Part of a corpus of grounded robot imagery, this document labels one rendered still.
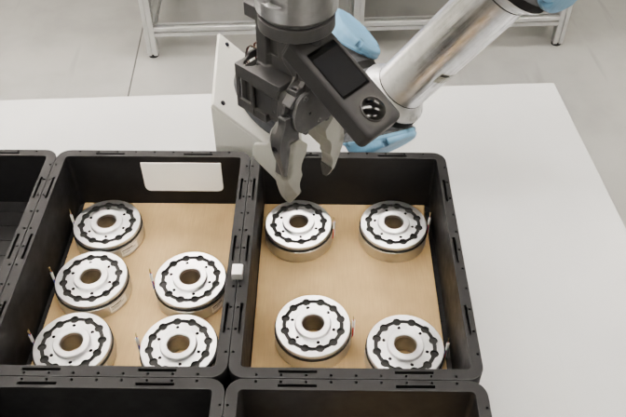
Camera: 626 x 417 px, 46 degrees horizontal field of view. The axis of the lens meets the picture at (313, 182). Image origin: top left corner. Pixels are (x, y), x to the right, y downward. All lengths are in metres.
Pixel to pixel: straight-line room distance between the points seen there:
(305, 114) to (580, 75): 2.45
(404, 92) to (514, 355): 0.44
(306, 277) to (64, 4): 2.63
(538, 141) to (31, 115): 1.07
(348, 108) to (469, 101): 1.01
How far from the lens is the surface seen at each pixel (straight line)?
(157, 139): 1.55
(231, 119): 1.24
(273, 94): 0.69
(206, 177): 1.17
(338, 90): 0.66
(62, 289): 1.09
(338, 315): 1.01
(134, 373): 0.90
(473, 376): 0.90
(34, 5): 3.59
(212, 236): 1.15
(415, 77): 1.12
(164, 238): 1.16
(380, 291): 1.08
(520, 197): 1.44
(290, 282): 1.09
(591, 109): 2.93
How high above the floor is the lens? 1.68
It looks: 44 degrees down
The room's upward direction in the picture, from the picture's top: straight up
